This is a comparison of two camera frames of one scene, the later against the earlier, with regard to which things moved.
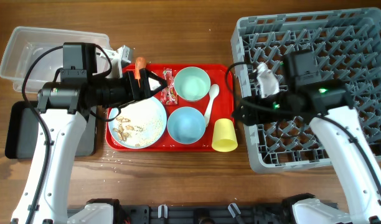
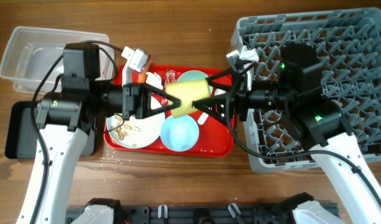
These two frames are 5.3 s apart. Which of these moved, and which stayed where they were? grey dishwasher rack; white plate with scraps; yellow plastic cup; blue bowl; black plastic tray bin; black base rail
Moved: yellow plastic cup; blue bowl
Stayed: black plastic tray bin; grey dishwasher rack; white plate with scraps; black base rail
